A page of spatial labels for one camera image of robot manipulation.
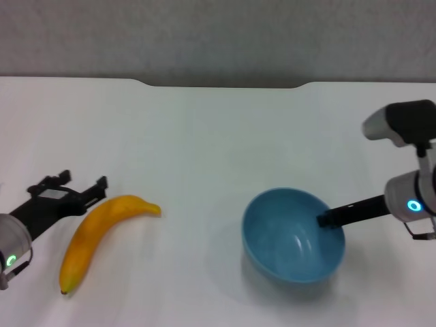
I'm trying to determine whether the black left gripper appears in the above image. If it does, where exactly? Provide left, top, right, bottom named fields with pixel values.
left=9, top=170, right=109, bottom=241

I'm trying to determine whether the yellow banana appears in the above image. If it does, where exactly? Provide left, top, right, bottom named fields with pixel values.
left=59, top=194, right=162, bottom=296

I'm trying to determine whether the blue plastic bowl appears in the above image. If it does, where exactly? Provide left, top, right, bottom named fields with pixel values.
left=242, top=187, right=347, bottom=283

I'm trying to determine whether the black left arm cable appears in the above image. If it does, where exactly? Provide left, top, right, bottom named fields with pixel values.
left=0, top=246, right=34, bottom=291

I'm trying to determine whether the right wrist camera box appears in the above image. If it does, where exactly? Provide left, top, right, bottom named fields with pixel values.
left=361, top=99, right=436, bottom=171

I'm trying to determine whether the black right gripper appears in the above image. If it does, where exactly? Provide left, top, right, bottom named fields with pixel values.
left=316, top=193, right=390, bottom=229

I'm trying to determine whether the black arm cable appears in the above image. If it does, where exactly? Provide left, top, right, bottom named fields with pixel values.
left=0, top=246, right=34, bottom=291
left=403, top=214, right=436, bottom=241

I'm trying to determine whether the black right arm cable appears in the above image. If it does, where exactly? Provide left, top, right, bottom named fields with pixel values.
left=403, top=214, right=436, bottom=241

